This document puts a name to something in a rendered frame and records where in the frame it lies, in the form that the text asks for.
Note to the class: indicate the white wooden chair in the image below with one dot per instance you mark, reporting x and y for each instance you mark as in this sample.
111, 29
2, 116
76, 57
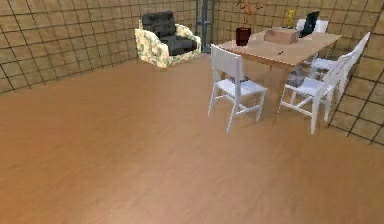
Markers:
333, 61
238, 85
321, 25
316, 86

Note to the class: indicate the floral armchair with black cushions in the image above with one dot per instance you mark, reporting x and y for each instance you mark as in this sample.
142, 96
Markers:
156, 46

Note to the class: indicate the dark red plant pot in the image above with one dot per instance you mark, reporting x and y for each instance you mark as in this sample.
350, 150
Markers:
243, 36

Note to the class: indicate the small black pen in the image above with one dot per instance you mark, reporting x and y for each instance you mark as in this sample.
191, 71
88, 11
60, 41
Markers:
280, 52

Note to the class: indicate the light wooden dining table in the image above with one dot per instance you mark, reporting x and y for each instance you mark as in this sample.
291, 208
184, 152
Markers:
286, 51

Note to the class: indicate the orange dried house plant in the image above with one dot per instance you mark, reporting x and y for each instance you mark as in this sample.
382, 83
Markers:
248, 10

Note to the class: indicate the brown cardboard box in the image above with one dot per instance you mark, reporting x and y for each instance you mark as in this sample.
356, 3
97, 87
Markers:
281, 35

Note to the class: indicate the yellow figurine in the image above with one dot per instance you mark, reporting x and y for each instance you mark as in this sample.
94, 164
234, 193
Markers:
290, 16

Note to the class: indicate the black open laptop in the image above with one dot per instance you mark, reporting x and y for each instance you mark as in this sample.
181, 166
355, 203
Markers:
310, 23

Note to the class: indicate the grey metal shelf frame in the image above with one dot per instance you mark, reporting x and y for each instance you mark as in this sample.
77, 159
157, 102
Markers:
204, 25

